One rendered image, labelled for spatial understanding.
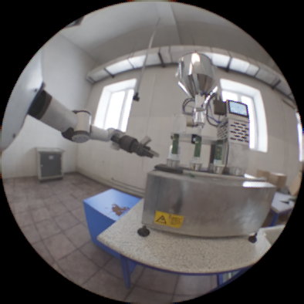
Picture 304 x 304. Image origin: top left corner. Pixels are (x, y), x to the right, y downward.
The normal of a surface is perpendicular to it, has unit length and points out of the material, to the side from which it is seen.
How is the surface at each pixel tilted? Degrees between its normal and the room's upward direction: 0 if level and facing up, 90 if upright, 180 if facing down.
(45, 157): 90
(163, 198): 90
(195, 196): 90
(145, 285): 0
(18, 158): 90
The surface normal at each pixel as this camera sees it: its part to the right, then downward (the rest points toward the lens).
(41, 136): 0.94, 0.13
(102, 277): 0.13, -0.99
